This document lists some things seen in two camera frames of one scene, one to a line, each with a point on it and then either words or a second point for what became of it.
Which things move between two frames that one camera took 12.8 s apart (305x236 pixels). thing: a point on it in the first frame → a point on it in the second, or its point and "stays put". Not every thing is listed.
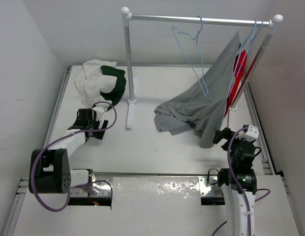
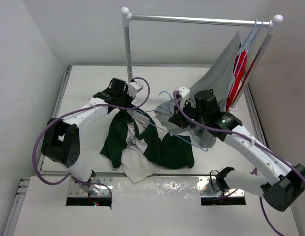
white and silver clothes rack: x=273 y=23 stays put
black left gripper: x=97 y=134 → x=130 y=98
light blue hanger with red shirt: x=240 y=66 stays put
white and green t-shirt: x=98 y=82 → x=144 y=146
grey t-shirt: x=202 y=107 stays put
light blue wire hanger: x=200 y=59 → x=162 y=129
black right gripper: x=227 y=133 → x=178 y=118
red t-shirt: x=239 y=65 stays put
